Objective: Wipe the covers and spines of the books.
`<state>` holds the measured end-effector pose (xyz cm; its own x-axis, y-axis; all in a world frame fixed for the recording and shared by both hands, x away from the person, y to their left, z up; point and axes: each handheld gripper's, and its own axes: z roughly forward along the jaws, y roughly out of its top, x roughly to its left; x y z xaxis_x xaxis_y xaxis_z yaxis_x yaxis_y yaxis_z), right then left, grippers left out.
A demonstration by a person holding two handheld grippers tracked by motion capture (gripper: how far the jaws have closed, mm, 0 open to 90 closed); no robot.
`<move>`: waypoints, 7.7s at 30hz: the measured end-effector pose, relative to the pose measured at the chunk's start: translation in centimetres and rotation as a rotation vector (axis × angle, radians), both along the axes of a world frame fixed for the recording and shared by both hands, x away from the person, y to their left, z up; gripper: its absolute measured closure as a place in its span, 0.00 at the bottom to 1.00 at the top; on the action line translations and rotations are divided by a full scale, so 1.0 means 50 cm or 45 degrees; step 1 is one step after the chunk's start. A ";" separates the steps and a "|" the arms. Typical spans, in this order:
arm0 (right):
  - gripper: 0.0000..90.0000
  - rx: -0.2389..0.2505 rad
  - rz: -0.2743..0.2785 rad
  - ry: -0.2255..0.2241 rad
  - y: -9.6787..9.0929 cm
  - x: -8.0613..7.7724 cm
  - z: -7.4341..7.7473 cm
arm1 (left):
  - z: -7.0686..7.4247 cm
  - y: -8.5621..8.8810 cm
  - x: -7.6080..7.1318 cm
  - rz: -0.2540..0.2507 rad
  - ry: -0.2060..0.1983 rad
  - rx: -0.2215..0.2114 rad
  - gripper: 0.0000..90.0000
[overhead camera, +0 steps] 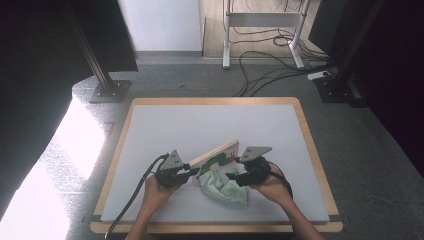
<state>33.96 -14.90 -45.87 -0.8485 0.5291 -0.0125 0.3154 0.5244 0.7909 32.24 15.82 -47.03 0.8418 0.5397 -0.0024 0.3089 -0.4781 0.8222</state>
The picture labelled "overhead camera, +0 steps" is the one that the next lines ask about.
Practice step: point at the wooden table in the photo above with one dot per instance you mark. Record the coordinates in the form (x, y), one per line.
(216, 100)

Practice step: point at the black tape strip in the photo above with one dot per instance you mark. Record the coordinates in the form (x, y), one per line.
(340, 218)

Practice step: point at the person's right hand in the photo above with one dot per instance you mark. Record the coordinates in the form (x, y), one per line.
(275, 190)

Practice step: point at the white power strip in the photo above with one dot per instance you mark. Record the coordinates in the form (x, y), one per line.
(318, 75)

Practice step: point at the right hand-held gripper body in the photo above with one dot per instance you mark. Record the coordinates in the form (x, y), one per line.
(256, 170)

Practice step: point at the black metal stand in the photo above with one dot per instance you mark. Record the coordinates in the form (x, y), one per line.
(100, 70)
(346, 66)

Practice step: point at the caterpillar picture book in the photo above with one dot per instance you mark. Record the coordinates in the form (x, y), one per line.
(213, 155)

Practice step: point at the person's left hand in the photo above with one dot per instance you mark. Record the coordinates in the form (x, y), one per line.
(158, 196)

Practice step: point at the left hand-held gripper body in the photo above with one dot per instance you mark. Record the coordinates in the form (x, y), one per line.
(170, 175)

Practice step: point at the light grey table mat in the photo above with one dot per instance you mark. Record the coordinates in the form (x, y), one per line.
(166, 133)

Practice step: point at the white metal desk frame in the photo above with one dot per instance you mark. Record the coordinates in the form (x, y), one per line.
(263, 20)

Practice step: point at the light green cloth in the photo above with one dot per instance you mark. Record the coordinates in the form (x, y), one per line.
(223, 190)

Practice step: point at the dark curtain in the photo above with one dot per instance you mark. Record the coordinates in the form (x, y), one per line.
(33, 83)
(400, 83)

